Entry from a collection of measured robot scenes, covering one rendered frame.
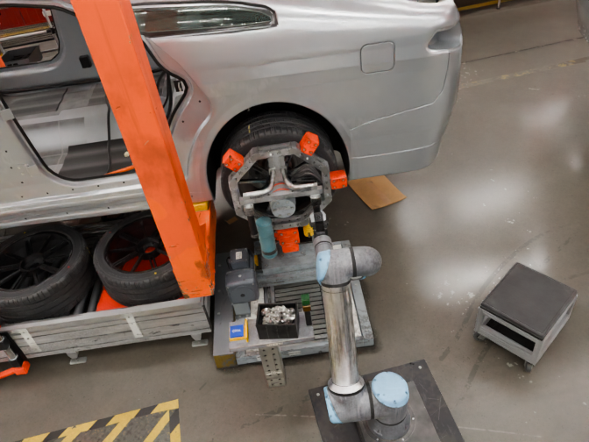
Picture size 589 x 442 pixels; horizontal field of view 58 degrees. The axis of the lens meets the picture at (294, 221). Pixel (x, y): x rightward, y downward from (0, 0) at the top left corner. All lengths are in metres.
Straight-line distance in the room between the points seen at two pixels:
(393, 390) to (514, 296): 1.06
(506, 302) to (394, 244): 1.02
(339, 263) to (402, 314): 1.39
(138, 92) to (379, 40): 1.17
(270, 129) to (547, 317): 1.71
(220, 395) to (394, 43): 2.07
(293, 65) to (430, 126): 0.84
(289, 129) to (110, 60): 1.04
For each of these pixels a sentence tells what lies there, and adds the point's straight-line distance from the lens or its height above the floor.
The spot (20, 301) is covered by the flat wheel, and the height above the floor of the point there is 0.49.
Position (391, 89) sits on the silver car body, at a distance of 2.82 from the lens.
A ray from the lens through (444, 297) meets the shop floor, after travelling 3.45.
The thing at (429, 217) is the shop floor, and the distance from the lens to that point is 3.96.
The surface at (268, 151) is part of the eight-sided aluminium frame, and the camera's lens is 2.73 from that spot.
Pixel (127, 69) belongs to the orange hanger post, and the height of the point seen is 1.81.
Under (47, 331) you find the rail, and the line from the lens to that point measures 3.38.
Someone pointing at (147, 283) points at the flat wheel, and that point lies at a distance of 3.12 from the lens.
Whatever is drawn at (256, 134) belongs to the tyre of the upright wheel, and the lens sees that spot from 2.79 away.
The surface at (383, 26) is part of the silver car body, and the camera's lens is 2.69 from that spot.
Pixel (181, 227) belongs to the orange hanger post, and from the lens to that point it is 2.55.
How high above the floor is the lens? 2.62
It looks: 41 degrees down
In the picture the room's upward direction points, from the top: 9 degrees counter-clockwise
